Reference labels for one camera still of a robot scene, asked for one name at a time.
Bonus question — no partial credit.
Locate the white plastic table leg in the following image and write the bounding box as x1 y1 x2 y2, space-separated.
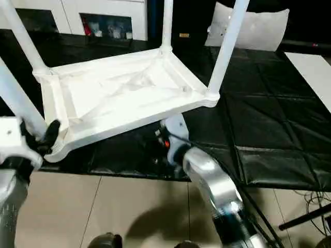
0 58 50 146
206 0 250 100
0 0 50 76
160 0 173 52

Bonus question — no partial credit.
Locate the white plastic table top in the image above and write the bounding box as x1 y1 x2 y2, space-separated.
32 46 221 164

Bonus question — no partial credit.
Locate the black work mat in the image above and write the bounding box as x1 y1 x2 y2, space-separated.
0 28 331 193

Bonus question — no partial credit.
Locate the red box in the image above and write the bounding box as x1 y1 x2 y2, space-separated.
82 19 92 36

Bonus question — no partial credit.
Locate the dark left robot foot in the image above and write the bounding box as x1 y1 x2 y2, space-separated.
89 232 123 248

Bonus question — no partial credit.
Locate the white glass-door cabinet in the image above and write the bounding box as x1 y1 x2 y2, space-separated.
0 0 148 42

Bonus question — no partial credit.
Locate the grey printed cushion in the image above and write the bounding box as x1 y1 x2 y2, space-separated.
204 2 291 52

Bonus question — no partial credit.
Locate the white flat board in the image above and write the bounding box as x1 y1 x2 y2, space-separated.
284 51 331 113

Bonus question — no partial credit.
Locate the black glossy low shelf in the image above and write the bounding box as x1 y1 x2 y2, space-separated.
280 40 331 51

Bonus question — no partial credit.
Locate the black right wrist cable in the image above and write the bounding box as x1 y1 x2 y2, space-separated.
168 133 285 248

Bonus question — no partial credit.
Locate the black floor cable tangle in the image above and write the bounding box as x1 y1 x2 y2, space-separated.
302 191 331 239

